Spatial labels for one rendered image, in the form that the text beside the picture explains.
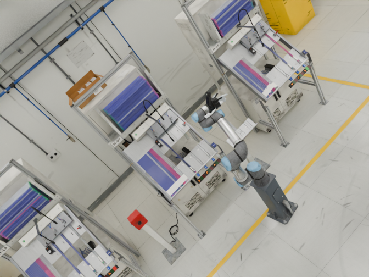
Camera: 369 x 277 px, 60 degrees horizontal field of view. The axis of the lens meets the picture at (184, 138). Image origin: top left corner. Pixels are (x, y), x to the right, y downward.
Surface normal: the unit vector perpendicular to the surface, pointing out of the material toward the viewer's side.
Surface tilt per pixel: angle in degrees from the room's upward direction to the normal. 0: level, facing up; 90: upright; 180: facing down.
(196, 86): 90
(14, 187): 90
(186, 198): 90
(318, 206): 0
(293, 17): 90
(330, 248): 0
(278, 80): 44
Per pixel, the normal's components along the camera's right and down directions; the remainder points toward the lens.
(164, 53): 0.51, 0.32
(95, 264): 0.02, -0.21
